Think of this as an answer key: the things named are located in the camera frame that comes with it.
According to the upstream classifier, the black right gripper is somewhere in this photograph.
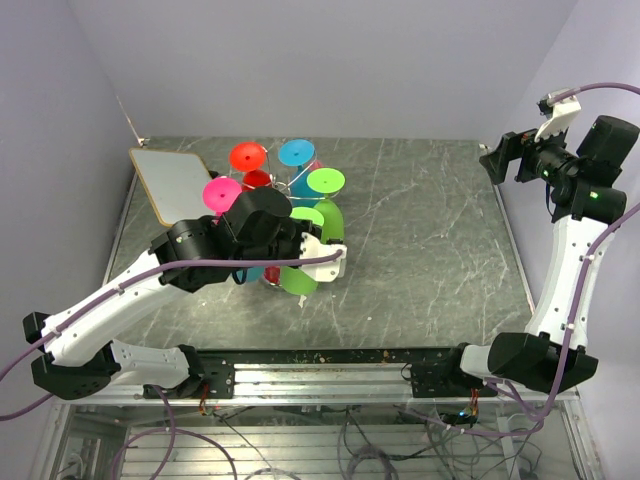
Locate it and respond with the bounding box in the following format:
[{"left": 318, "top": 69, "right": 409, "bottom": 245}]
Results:
[{"left": 479, "top": 115, "right": 581, "bottom": 186}]

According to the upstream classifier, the green wine glass back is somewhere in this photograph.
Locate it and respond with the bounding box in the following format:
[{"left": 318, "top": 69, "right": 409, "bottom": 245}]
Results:
[{"left": 279, "top": 206, "right": 324, "bottom": 296}]

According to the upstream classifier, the green wine glass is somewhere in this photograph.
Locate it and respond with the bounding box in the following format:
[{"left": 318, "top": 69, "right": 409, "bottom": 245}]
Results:
[
  {"left": 279, "top": 206, "right": 324, "bottom": 296},
  {"left": 307, "top": 167, "right": 346, "bottom": 244}
]

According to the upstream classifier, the blue wine glass back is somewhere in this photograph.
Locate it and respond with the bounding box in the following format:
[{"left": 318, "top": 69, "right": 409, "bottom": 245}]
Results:
[{"left": 232, "top": 267, "right": 265, "bottom": 285}]

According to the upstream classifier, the blue wine glass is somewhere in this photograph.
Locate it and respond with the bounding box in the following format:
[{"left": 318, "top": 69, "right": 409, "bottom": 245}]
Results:
[
  {"left": 278, "top": 139, "right": 320, "bottom": 202},
  {"left": 232, "top": 267, "right": 265, "bottom": 285}
]

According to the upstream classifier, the green wine glass front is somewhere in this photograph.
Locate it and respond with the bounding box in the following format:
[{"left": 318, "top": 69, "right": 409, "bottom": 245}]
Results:
[{"left": 307, "top": 167, "right": 346, "bottom": 244}]

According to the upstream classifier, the magenta wine glass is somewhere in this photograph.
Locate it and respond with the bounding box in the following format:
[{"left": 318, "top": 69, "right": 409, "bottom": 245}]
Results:
[{"left": 202, "top": 176, "right": 242, "bottom": 215}]

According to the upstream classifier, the blue wine glass front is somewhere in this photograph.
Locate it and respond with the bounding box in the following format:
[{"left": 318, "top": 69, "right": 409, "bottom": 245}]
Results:
[{"left": 278, "top": 139, "right": 320, "bottom": 202}]

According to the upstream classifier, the red wine glass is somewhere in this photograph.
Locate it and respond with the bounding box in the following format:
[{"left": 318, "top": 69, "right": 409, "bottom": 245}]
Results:
[{"left": 229, "top": 142, "right": 272, "bottom": 191}]

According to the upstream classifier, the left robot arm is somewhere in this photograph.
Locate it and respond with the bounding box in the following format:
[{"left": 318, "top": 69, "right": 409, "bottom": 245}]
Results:
[{"left": 23, "top": 187, "right": 322, "bottom": 400}]

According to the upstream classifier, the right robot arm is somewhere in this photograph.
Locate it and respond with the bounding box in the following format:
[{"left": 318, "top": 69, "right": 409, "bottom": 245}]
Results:
[{"left": 440, "top": 115, "right": 639, "bottom": 396}]

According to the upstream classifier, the chrome wine glass rack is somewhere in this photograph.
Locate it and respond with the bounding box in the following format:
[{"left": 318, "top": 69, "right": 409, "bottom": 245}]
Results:
[{"left": 264, "top": 152, "right": 324, "bottom": 207}]

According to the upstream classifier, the yellow-framed whiteboard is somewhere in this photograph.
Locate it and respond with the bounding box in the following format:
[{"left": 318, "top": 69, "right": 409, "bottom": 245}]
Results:
[{"left": 129, "top": 148, "right": 212, "bottom": 227}]

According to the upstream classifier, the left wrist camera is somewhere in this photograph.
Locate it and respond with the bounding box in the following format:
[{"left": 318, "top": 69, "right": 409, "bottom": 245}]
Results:
[{"left": 299, "top": 233, "right": 347, "bottom": 283}]

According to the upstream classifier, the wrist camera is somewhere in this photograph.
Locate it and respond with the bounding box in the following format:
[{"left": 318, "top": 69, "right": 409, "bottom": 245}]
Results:
[
  {"left": 299, "top": 233, "right": 347, "bottom": 283},
  {"left": 534, "top": 89, "right": 582, "bottom": 143}
]

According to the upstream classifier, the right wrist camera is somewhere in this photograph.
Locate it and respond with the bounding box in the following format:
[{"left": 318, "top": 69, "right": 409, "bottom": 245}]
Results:
[{"left": 534, "top": 89, "right": 582, "bottom": 143}]

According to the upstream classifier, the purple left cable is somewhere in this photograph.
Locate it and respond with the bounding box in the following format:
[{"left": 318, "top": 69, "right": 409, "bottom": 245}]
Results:
[{"left": 0, "top": 249, "right": 346, "bottom": 480}]

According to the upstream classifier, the aluminium mounting rail frame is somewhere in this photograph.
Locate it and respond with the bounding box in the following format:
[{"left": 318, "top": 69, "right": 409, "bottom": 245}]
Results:
[{"left": 29, "top": 344, "right": 601, "bottom": 480}]

